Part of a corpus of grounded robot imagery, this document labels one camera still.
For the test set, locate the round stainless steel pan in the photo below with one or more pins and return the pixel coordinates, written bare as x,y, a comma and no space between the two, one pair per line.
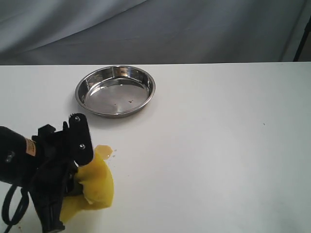
115,91

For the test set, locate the yellow sponge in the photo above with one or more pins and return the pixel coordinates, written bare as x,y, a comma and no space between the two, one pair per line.
98,190

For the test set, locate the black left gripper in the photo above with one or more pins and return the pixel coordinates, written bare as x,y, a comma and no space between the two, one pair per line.
54,178

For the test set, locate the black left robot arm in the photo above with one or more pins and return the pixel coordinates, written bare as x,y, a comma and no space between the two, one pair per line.
18,164

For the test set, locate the brown liquid spill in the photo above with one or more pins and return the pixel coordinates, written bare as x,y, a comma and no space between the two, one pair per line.
103,152

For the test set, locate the grey backdrop cloth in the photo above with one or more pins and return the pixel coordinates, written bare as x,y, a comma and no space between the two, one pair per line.
108,32

